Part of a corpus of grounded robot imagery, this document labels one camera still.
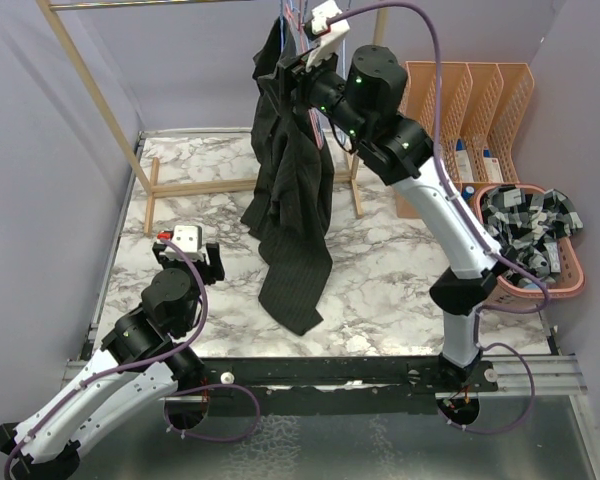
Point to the black pinstripe shirt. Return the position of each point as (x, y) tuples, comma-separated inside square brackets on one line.
[(290, 212)]

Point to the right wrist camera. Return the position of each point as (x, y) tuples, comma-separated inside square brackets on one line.
[(327, 36)]

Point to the blue stamp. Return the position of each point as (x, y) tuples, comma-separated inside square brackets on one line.
[(468, 191)]

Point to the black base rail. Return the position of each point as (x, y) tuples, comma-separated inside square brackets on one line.
[(309, 386)]

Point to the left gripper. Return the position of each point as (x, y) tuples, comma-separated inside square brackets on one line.
[(213, 270)]

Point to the orange file organizer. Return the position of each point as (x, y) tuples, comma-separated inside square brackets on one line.
[(482, 107)]

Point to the pink laundry basket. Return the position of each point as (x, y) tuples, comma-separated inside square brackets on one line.
[(572, 280)]

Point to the pink wire hanger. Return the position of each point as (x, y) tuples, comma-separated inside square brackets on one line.
[(293, 30)]

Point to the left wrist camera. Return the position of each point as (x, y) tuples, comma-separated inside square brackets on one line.
[(188, 238)]

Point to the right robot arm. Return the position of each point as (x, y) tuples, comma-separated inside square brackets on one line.
[(401, 153)]

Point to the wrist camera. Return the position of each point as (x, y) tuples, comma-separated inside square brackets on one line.
[(188, 238), (327, 36)]

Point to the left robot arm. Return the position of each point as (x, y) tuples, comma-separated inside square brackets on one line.
[(146, 356)]

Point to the wooden clothes rack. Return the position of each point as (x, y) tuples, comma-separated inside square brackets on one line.
[(150, 184)]

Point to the grey plaid shirt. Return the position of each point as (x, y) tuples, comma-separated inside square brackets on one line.
[(532, 223)]

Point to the blue hanger of black shirt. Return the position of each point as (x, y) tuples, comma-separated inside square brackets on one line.
[(282, 23)]

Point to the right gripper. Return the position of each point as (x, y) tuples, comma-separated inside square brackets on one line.
[(296, 77)]

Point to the blue wire hanger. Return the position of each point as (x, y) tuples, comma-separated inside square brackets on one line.
[(297, 15), (341, 137)]

